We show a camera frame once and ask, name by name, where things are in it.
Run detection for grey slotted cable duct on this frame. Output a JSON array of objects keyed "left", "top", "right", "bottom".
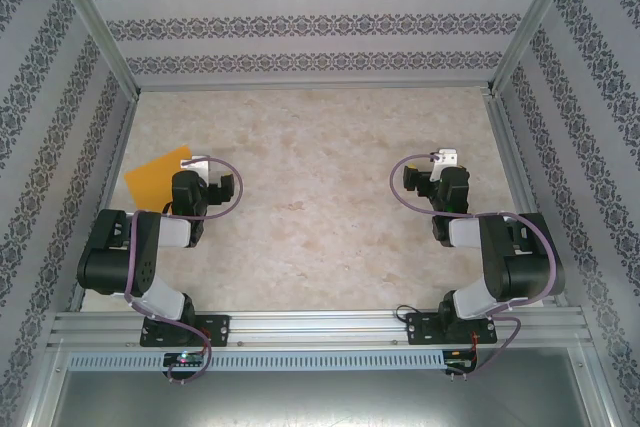
[{"left": 67, "top": 350, "right": 446, "bottom": 372}]

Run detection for aluminium frame post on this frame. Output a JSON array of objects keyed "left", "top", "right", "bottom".
[
  {"left": 47, "top": 0, "right": 141, "bottom": 98},
  {"left": 487, "top": 0, "right": 584, "bottom": 93}
]

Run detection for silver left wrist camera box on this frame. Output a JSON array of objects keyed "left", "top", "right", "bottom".
[{"left": 178, "top": 154, "right": 211, "bottom": 183}]

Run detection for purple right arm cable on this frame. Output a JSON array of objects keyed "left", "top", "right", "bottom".
[{"left": 389, "top": 150, "right": 559, "bottom": 378}]

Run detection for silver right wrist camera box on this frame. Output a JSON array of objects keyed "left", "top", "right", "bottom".
[{"left": 432, "top": 148, "right": 460, "bottom": 168}]

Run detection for aluminium table side rail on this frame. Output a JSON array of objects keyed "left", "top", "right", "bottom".
[
  {"left": 482, "top": 89, "right": 569, "bottom": 308},
  {"left": 67, "top": 94, "right": 141, "bottom": 313}
]

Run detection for grey metal sheet panel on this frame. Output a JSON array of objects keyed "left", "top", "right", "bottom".
[{"left": 29, "top": 346, "right": 616, "bottom": 427}]

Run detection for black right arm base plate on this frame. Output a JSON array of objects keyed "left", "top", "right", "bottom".
[{"left": 405, "top": 311, "right": 499, "bottom": 347}]

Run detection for aluminium wall base strip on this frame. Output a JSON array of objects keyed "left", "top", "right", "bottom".
[{"left": 134, "top": 82, "right": 494, "bottom": 93}]

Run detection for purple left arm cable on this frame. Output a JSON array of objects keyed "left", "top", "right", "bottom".
[{"left": 122, "top": 156, "right": 246, "bottom": 386}]

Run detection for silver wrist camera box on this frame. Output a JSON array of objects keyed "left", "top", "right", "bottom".
[
  {"left": 432, "top": 148, "right": 460, "bottom": 168},
  {"left": 178, "top": 154, "right": 211, "bottom": 183}
]

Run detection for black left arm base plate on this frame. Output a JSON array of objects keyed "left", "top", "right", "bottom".
[{"left": 139, "top": 314, "right": 232, "bottom": 348}]

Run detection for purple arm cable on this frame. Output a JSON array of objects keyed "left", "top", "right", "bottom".
[
  {"left": 122, "top": 156, "right": 246, "bottom": 386},
  {"left": 389, "top": 150, "right": 559, "bottom": 378}
]

